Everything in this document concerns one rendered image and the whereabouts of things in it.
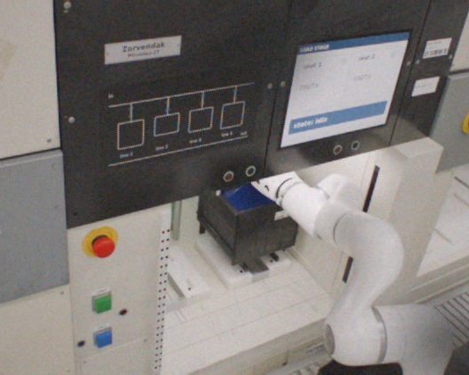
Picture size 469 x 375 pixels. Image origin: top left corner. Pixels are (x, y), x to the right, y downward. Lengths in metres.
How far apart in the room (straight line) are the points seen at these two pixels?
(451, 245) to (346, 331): 1.11
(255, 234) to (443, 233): 0.75
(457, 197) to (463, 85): 0.92
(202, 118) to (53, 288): 0.40
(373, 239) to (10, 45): 0.67
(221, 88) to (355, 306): 0.43
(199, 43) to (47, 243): 0.41
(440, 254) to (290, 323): 0.62
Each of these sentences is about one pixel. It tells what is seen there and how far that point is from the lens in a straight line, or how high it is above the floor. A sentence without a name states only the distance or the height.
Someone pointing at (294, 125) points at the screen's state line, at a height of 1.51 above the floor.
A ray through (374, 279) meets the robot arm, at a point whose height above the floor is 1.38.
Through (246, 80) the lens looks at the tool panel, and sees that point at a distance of 1.07.
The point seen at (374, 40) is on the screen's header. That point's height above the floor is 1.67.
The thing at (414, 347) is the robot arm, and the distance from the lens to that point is 1.11.
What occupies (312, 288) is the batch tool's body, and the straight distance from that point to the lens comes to 1.78.
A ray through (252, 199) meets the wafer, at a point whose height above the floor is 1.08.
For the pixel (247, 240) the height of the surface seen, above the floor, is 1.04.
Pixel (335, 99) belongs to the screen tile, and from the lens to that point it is 1.23.
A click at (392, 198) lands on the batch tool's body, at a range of 1.48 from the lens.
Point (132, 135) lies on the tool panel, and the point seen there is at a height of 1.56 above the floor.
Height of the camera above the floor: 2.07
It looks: 34 degrees down
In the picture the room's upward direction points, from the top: 8 degrees clockwise
